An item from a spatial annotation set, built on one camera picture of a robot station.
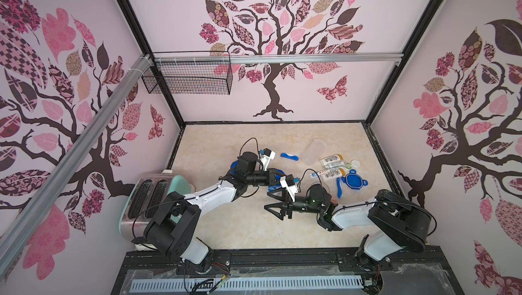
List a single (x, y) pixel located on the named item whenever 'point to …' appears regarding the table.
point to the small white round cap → (355, 163)
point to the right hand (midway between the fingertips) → (266, 200)
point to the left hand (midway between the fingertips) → (284, 182)
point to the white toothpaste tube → (327, 168)
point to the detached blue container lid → (353, 180)
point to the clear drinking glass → (323, 184)
